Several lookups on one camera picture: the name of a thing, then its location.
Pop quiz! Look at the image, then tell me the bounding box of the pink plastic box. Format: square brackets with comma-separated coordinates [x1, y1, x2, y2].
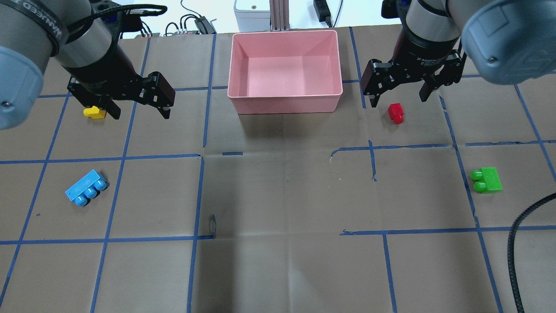
[228, 29, 343, 114]

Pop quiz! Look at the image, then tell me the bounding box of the blue three-stud toy block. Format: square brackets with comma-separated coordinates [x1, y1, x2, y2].
[64, 169, 108, 206]

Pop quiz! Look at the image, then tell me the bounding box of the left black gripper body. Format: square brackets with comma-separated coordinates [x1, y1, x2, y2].
[67, 43, 142, 108]

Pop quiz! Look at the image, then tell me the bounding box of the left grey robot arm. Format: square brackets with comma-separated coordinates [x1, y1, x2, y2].
[0, 0, 175, 130]

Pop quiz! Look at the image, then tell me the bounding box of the black usb hub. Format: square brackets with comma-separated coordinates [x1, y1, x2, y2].
[195, 16, 217, 34]

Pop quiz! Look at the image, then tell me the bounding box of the white grey device box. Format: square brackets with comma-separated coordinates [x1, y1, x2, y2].
[234, 0, 271, 33]

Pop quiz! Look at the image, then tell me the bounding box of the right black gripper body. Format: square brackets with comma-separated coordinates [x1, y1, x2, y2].
[389, 26, 461, 87]

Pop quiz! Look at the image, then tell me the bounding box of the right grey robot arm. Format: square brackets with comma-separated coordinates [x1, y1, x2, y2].
[360, 0, 556, 107]

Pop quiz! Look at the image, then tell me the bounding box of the aluminium extrusion post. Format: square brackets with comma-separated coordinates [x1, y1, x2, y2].
[269, 0, 290, 31]

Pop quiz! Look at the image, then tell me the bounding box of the red toy block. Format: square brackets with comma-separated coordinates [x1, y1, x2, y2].
[387, 103, 404, 125]

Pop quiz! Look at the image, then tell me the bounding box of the green two-stud toy block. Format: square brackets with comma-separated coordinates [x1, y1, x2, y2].
[470, 167, 503, 194]

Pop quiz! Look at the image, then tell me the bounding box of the black power adapter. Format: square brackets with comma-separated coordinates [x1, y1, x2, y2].
[312, 0, 332, 28]

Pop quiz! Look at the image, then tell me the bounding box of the yellow toy block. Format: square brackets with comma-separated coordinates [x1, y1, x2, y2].
[83, 106, 106, 120]

